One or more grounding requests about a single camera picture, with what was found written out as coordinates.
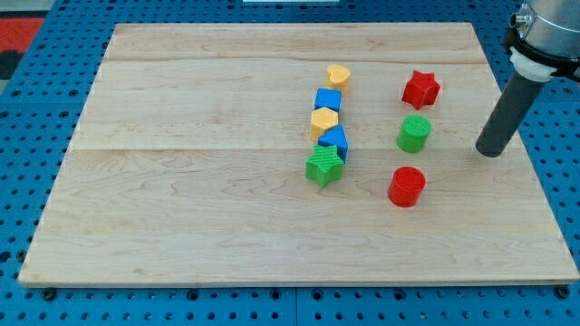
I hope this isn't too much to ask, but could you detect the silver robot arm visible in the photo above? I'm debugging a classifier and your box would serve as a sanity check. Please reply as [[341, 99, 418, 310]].
[[504, 0, 579, 82]]

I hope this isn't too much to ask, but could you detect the wooden board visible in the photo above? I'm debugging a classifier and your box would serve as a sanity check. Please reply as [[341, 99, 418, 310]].
[[19, 23, 579, 288]]

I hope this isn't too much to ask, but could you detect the blue cube block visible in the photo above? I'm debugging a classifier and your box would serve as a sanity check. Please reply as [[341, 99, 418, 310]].
[[314, 88, 343, 113]]

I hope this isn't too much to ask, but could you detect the green star block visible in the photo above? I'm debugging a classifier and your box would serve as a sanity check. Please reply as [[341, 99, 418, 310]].
[[304, 145, 344, 188]]

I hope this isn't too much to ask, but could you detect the blue triangle block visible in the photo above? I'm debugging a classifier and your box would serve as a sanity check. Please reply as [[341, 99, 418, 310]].
[[317, 124, 349, 162]]

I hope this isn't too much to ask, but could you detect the yellow hexagon block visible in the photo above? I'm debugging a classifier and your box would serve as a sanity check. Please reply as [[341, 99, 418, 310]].
[[311, 107, 339, 143]]

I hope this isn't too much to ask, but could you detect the yellow heart block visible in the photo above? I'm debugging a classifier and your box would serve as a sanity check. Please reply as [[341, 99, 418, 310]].
[[325, 64, 352, 95]]

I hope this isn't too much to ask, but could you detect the red cylinder block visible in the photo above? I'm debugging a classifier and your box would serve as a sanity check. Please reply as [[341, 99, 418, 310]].
[[387, 166, 427, 207]]

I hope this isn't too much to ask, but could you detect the green cylinder block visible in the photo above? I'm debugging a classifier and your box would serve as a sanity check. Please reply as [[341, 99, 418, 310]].
[[397, 115, 431, 153]]

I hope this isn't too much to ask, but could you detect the red star block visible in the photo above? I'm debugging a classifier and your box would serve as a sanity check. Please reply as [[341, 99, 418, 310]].
[[401, 71, 440, 110]]

